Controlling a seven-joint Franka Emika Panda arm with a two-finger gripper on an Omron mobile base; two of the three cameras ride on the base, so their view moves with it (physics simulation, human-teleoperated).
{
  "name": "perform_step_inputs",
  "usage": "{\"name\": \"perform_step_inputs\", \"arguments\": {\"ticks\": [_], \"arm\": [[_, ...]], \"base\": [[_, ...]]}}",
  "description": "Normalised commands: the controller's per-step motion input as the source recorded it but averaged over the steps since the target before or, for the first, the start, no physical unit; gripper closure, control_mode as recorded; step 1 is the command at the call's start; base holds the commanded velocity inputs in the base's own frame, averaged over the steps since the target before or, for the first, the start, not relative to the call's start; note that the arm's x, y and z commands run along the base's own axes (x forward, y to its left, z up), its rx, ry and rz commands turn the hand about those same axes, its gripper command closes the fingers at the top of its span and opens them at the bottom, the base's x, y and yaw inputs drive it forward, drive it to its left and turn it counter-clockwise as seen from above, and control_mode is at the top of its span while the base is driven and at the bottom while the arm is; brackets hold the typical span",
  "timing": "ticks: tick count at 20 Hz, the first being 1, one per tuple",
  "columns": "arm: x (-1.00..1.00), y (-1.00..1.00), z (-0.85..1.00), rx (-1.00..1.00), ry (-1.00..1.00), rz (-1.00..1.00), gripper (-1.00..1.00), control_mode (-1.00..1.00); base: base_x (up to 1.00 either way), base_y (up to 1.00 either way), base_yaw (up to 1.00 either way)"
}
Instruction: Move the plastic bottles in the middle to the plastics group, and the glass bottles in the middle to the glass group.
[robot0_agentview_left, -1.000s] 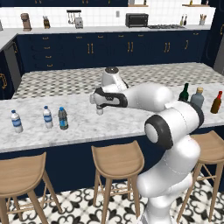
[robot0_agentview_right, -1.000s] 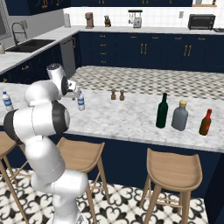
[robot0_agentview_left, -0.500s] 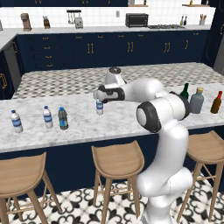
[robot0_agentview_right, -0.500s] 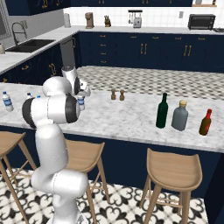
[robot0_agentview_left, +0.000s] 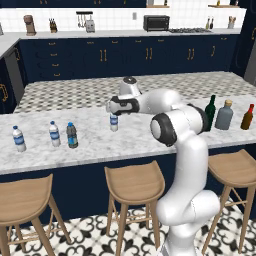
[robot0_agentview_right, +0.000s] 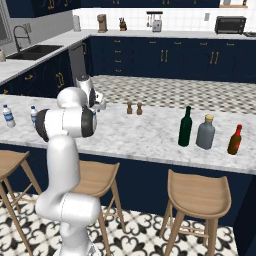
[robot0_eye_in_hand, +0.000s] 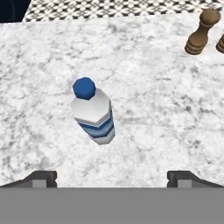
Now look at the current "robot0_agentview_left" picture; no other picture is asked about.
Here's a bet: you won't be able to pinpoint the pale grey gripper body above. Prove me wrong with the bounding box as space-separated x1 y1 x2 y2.
105 98 116 116

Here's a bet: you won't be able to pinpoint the clear plastic bottle blue label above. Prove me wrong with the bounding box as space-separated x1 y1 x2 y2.
48 120 62 148
12 125 27 153
109 113 120 133

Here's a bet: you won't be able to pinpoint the dark plastic bottle blue cap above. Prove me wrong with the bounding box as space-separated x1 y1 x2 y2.
65 121 79 150

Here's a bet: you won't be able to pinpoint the dark blue base cupboards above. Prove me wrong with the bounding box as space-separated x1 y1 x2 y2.
17 33 242 84

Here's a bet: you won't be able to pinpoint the wooden bar stool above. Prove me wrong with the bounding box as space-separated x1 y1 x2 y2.
0 173 73 256
103 159 167 256
201 148 256 256

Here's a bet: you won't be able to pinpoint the silver toaster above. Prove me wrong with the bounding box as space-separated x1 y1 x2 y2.
85 19 96 34

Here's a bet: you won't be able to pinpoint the dark blue island cabinet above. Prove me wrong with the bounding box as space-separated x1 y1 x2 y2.
0 143 256 229

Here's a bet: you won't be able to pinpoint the black toaster oven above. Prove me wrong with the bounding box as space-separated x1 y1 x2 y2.
142 14 171 33

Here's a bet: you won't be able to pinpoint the knife block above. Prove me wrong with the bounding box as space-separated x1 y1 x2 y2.
48 17 59 34

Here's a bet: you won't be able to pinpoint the grey dishwasher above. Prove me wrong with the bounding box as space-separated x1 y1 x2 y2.
3 47 26 97

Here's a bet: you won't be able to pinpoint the green glass bottle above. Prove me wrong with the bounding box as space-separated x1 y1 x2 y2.
204 94 217 132

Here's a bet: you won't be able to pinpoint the black hob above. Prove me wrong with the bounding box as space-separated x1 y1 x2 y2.
168 27 213 34

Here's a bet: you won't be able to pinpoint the brown coffee grinder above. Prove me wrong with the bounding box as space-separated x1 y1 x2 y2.
22 14 37 37

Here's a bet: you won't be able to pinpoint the grey glass bottle cork stopper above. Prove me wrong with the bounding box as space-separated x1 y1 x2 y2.
214 99 235 131

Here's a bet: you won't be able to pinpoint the brown glass bottle red cap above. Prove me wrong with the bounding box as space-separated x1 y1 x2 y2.
240 103 256 131

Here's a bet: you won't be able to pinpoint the pot with wooden tools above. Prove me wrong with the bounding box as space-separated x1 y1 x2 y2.
227 15 237 30

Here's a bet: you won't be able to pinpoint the dark blue tall cupboard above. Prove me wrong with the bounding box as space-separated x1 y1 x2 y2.
229 0 256 87

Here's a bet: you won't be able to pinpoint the black rail with hanging tools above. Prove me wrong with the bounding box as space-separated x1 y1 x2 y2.
75 10 94 30

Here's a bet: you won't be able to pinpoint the dark blue wall cupboards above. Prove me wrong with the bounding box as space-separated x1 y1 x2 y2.
0 0 148 9

